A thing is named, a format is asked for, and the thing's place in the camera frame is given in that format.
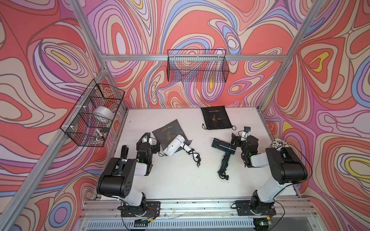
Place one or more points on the left black wire basket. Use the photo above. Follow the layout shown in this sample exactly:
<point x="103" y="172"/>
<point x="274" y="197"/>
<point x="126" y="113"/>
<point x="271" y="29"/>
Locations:
<point x="81" y="126"/>

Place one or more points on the metal cup of pencils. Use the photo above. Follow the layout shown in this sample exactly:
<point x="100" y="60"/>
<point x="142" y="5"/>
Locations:
<point x="279" y="143"/>

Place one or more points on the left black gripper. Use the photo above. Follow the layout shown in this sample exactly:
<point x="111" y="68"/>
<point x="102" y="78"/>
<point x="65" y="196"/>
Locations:
<point x="154" y="147"/>

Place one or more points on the silver tape roll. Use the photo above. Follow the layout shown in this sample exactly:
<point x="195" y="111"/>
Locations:
<point x="103" y="114"/>

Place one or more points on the grey hair dryer pouch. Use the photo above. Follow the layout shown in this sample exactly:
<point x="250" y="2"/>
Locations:
<point x="167" y="133"/>

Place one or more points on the back black wire basket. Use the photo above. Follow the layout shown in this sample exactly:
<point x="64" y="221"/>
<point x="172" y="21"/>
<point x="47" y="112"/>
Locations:
<point x="212" y="69"/>

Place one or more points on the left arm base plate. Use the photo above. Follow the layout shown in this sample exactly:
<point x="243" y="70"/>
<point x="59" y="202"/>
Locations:
<point x="149" y="209"/>

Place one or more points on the black wire basket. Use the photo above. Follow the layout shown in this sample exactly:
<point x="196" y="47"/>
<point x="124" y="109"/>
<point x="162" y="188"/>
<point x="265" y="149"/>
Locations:
<point x="212" y="69"/>
<point x="81" y="126"/>

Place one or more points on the white hair dryer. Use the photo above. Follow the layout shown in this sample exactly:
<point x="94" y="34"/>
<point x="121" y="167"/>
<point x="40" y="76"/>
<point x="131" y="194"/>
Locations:
<point x="179" y="142"/>

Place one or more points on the dark teal hair dryer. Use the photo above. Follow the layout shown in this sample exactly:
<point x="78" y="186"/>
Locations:
<point x="229" y="150"/>

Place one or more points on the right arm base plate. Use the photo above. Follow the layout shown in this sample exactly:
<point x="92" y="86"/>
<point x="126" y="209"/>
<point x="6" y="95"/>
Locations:
<point x="249" y="208"/>

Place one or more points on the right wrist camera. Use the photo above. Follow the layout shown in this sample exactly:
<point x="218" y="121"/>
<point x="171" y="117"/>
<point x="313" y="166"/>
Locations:
<point x="245" y="133"/>

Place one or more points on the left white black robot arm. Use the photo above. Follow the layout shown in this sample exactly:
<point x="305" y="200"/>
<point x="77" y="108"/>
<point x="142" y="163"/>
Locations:
<point x="116" y="180"/>

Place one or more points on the black hair dryer pouch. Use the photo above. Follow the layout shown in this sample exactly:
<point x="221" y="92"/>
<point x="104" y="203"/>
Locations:
<point x="216" y="118"/>

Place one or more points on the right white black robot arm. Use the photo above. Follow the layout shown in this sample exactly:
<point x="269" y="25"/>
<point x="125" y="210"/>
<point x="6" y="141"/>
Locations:
<point x="286" y="170"/>

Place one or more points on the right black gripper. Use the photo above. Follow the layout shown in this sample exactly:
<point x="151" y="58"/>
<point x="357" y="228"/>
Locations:
<point x="238" y="143"/>

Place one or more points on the aluminium frame rail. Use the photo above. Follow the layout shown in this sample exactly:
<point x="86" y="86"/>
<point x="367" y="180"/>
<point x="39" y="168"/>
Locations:
<point x="163" y="57"/>

